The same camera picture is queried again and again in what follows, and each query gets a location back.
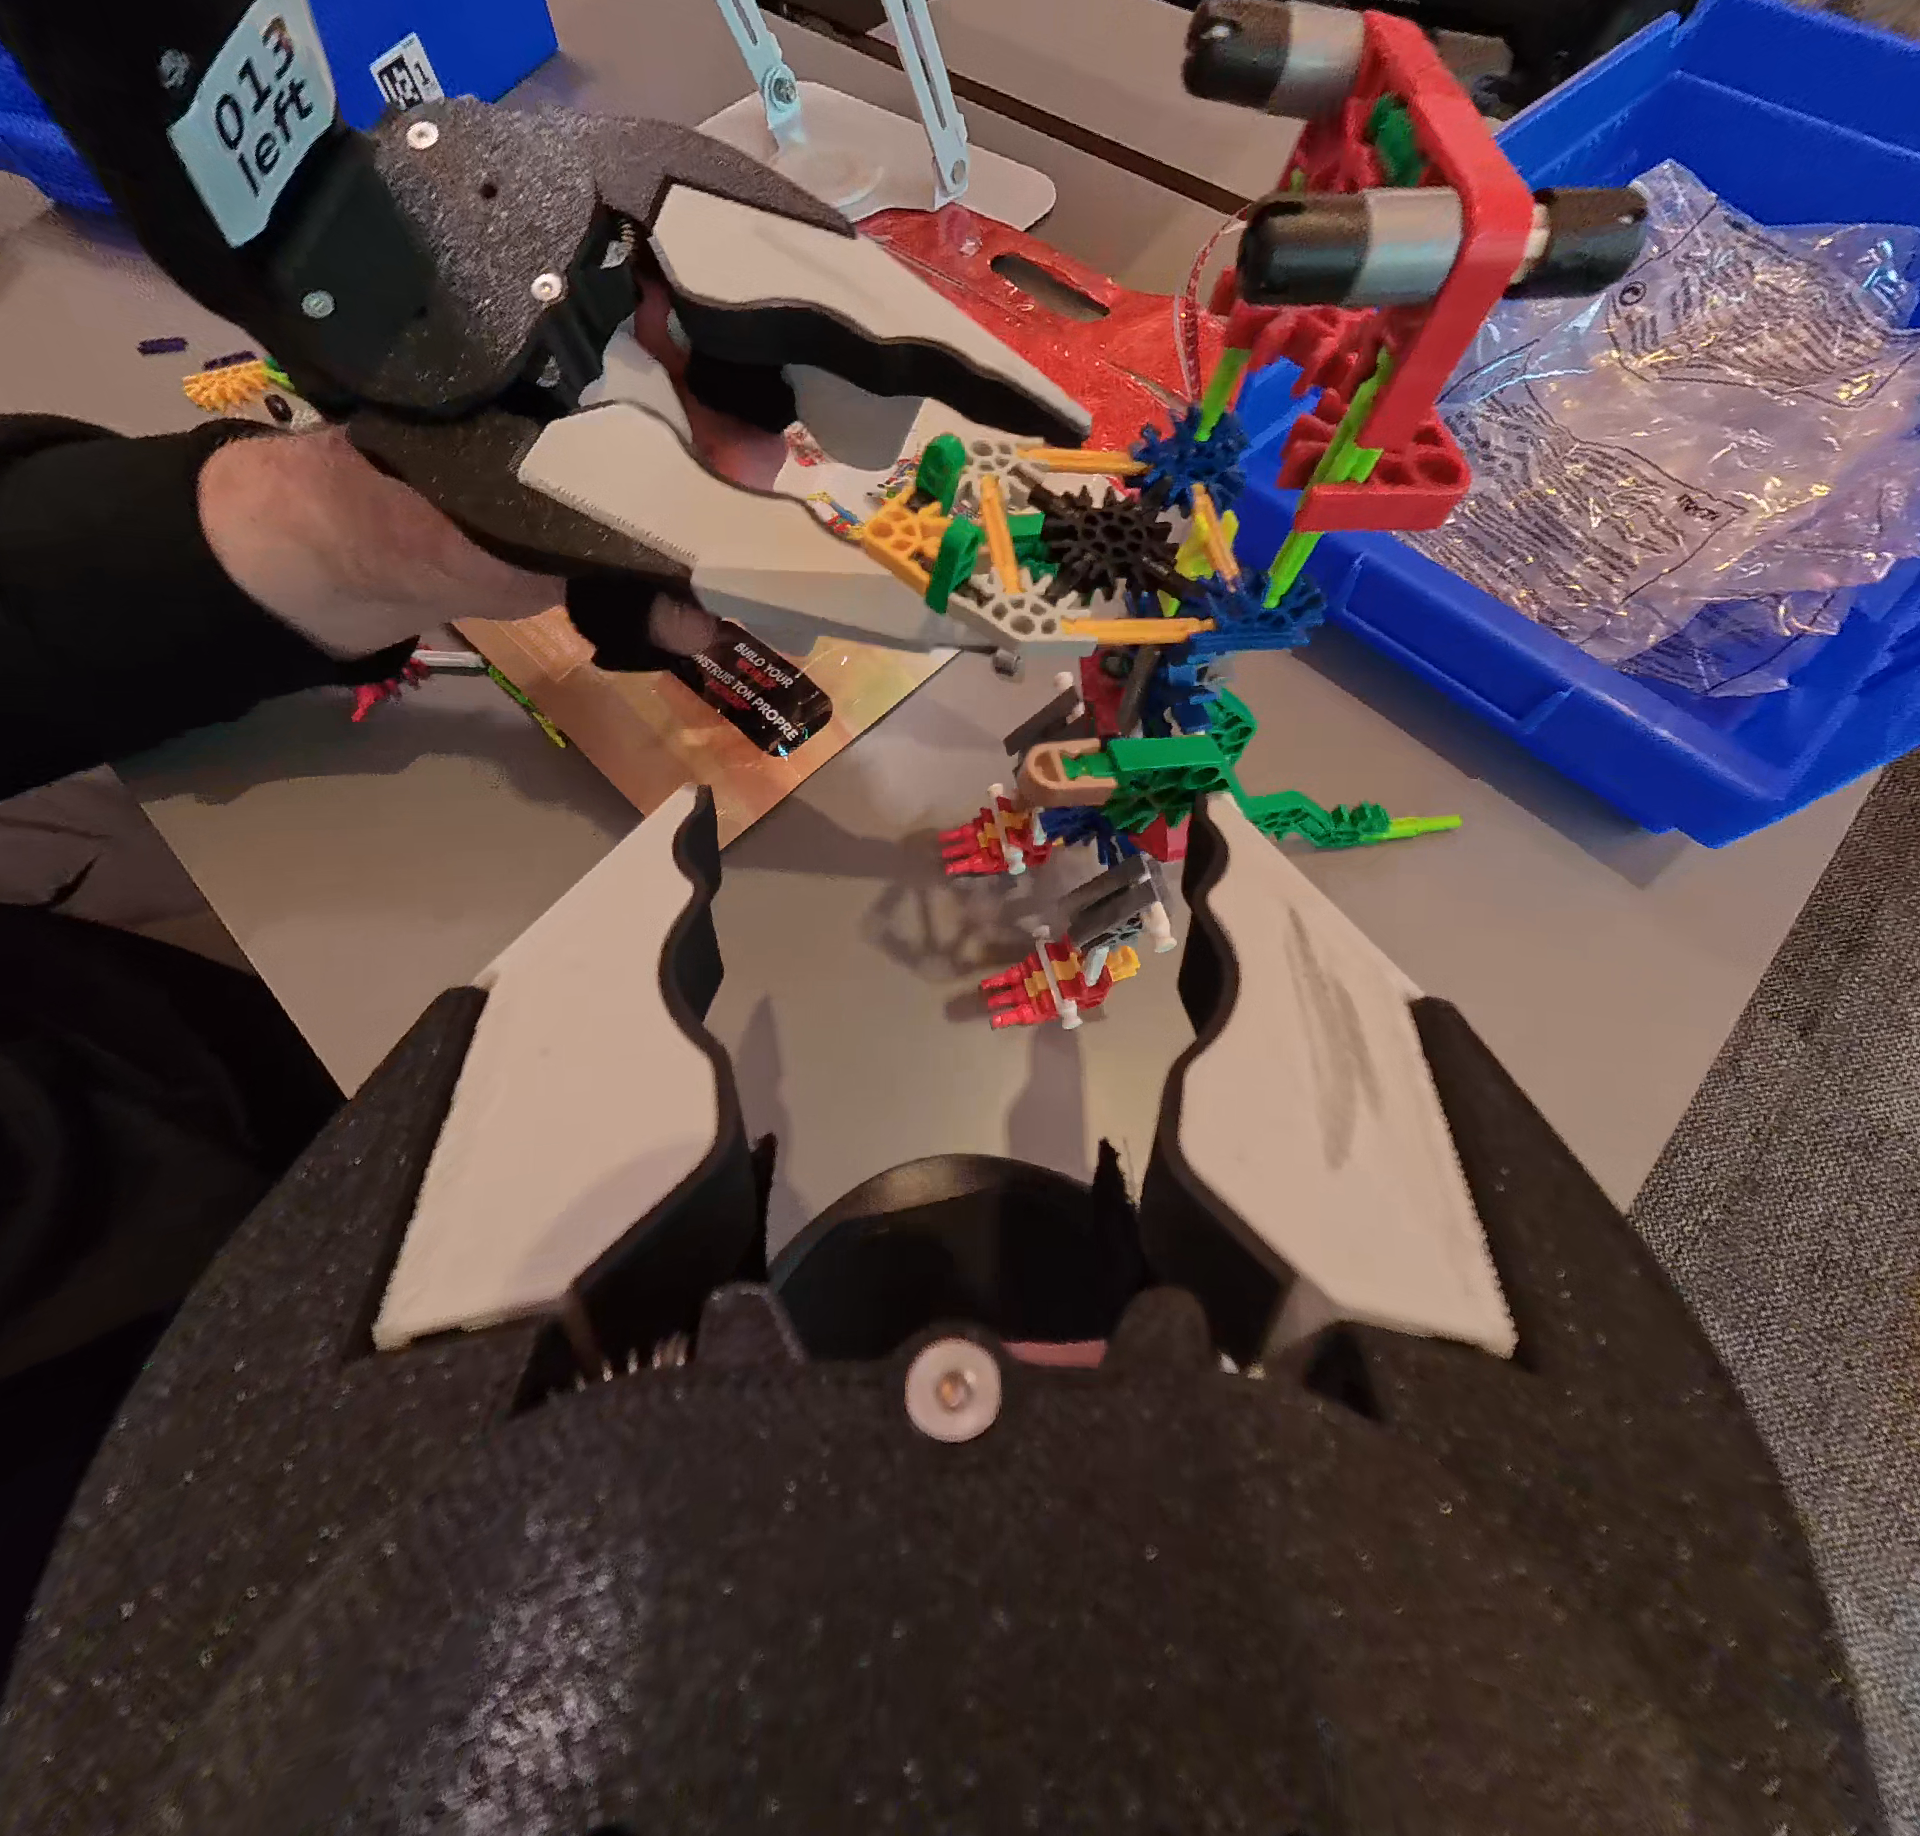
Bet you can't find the person's left hand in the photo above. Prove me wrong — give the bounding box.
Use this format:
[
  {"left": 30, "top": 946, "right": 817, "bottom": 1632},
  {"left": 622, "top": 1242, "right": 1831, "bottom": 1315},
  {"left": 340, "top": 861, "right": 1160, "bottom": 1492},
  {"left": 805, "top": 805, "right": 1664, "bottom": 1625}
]
[{"left": 196, "top": 430, "right": 601, "bottom": 659}]

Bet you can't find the person's left forearm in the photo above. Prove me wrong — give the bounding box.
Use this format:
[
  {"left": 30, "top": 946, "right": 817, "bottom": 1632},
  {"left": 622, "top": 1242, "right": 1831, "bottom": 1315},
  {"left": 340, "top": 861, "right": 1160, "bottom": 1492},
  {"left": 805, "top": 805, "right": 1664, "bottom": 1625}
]
[{"left": 0, "top": 415, "right": 426, "bottom": 803}]

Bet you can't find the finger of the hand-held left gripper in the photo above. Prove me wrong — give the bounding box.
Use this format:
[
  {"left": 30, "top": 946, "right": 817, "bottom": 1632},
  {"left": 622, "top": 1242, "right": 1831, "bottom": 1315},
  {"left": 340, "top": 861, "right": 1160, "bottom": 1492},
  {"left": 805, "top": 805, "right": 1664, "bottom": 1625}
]
[
  {"left": 647, "top": 183, "right": 1098, "bottom": 475},
  {"left": 514, "top": 401, "right": 1056, "bottom": 670}
]

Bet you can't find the crumpled clear plastic bag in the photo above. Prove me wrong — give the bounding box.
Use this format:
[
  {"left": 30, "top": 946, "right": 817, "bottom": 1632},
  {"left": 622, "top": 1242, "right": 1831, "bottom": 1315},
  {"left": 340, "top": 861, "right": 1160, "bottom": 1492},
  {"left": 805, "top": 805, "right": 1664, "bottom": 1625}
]
[{"left": 1440, "top": 165, "right": 1920, "bottom": 700}]

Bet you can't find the thin red white cord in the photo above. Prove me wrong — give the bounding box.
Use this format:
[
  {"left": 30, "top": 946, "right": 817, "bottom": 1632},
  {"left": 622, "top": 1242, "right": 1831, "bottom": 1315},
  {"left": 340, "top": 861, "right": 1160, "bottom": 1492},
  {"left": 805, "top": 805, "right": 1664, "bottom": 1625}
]
[{"left": 1176, "top": 208, "right": 1264, "bottom": 401}]

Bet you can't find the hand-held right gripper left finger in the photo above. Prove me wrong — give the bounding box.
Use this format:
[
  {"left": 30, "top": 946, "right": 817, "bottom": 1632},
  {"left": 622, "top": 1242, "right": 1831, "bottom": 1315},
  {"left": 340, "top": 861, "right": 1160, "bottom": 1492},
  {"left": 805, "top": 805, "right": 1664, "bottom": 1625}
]
[{"left": 370, "top": 783, "right": 769, "bottom": 1357}]

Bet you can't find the white document stand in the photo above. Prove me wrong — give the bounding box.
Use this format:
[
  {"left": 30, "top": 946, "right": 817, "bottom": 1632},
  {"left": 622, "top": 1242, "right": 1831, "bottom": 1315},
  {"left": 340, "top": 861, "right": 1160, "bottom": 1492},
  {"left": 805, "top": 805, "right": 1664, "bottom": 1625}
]
[{"left": 660, "top": 0, "right": 1060, "bottom": 233}]

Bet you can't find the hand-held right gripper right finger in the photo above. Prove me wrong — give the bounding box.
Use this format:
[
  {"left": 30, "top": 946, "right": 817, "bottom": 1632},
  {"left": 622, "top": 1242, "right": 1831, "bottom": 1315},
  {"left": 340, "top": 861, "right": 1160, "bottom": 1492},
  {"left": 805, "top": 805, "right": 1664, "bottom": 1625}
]
[{"left": 1135, "top": 803, "right": 1519, "bottom": 1369}]

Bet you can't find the red connector on white rod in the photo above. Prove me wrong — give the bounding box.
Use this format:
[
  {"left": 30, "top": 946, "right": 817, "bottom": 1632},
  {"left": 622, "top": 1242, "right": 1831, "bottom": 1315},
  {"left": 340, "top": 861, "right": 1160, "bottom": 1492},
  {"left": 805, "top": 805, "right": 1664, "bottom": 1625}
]
[{"left": 350, "top": 650, "right": 489, "bottom": 725}]

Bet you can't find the red yellow toy assembly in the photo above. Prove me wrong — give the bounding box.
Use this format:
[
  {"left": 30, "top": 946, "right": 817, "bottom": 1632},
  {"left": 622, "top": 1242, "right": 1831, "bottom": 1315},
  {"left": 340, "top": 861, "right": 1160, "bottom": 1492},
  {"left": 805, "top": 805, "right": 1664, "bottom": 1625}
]
[{"left": 937, "top": 803, "right": 1187, "bottom": 1035}]

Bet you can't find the small multicolour toy model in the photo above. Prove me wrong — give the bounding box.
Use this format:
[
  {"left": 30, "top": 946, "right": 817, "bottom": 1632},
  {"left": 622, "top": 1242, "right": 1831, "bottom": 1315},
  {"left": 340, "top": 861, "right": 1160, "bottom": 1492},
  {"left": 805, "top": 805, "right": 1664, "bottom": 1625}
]
[{"left": 809, "top": 411, "right": 1463, "bottom": 968}]

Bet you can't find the yellow-green clip connector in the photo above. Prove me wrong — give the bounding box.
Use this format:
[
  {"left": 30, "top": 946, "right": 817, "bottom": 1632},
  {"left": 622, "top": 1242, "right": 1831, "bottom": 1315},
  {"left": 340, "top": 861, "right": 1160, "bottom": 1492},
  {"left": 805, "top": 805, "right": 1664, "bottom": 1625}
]
[{"left": 482, "top": 663, "right": 573, "bottom": 749}]

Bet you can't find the red toy model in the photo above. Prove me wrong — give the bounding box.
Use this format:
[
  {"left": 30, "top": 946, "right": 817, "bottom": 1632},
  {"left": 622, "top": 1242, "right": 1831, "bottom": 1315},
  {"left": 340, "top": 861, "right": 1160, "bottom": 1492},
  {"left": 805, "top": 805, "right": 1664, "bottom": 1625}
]
[{"left": 1181, "top": 0, "right": 1652, "bottom": 535}]

